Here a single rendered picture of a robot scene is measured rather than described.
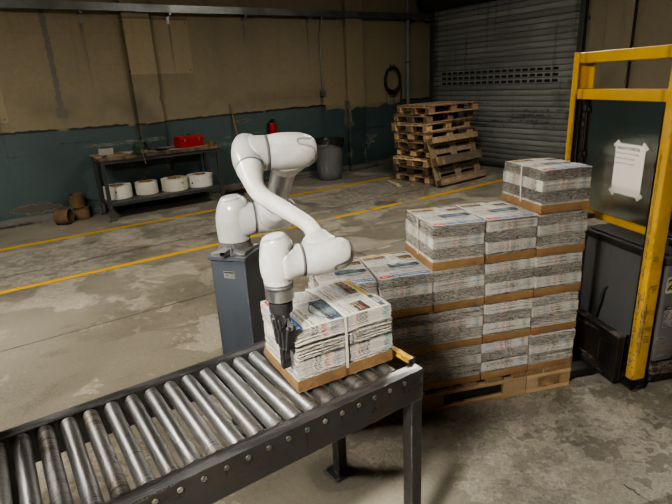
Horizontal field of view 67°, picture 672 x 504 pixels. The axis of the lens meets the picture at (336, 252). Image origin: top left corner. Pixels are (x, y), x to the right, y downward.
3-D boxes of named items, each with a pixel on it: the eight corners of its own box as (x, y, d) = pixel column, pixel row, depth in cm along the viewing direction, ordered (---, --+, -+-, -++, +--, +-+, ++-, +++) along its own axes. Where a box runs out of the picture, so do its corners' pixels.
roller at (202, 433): (176, 389, 183) (174, 377, 181) (230, 462, 145) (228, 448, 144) (162, 394, 180) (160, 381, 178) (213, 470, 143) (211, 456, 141)
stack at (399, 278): (315, 392, 306) (305, 262, 280) (492, 360, 330) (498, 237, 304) (329, 433, 270) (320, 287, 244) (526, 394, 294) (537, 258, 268)
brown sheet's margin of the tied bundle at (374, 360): (351, 329, 207) (351, 319, 206) (393, 359, 184) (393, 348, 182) (317, 340, 200) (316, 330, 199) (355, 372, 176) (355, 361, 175)
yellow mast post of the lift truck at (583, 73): (548, 323, 355) (573, 53, 299) (560, 321, 357) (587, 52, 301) (557, 329, 346) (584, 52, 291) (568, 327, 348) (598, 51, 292)
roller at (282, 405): (243, 364, 196) (242, 353, 195) (307, 426, 159) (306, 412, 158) (231, 369, 194) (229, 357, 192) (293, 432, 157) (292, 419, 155)
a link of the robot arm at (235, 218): (216, 237, 255) (211, 193, 248) (253, 232, 259) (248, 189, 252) (219, 246, 240) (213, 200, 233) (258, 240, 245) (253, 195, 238)
